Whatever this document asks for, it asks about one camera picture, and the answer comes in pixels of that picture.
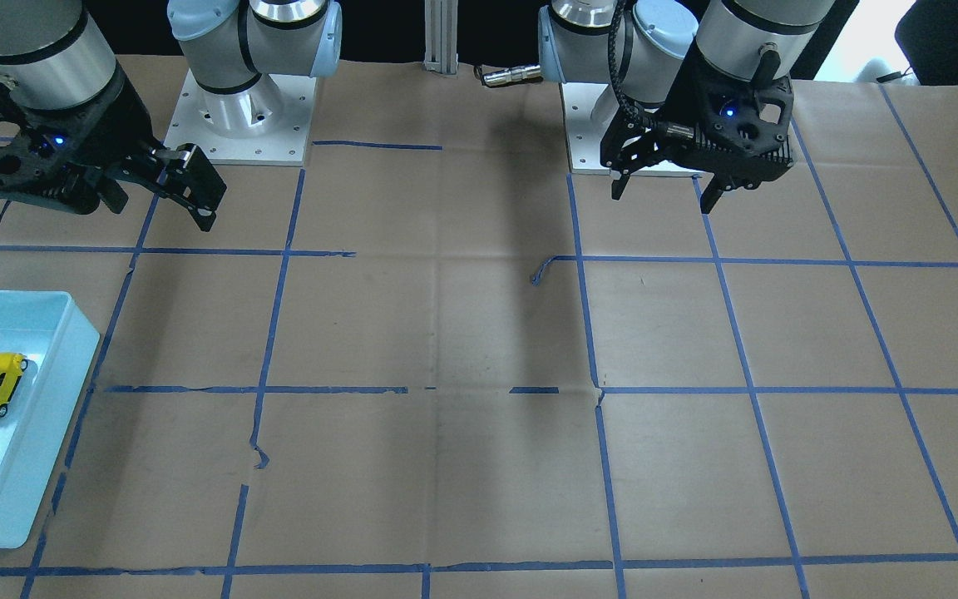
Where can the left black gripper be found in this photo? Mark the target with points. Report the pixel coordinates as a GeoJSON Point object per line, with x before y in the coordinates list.
{"type": "Point", "coordinates": [678, 103]}

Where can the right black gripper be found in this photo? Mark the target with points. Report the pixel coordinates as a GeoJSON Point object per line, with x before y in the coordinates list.
{"type": "Point", "coordinates": [107, 118]}

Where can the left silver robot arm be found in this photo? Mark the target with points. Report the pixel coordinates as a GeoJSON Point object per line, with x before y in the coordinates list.
{"type": "Point", "coordinates": [575, 38]}

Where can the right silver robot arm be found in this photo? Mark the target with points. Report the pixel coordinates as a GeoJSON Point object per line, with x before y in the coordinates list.
{"type": "Point", "coordinates": [59, 54]}

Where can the brown paper table cover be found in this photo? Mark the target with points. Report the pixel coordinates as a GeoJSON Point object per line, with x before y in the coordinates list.
{"type": "Point", "coordinates": [434, 363]}

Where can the light blue plastic bin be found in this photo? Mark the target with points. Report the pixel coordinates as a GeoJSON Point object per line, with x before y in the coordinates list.
{"type": "Point", "coordinates": [59, 342]}

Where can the silver cable connector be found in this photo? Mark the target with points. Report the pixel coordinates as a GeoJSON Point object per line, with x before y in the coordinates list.
{"type": "Point", "coordinates": [507, 77]}

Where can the aluminium frame post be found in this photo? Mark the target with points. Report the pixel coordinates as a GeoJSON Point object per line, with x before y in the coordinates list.
{"type": "Point", "coordinates": [440, 37]}

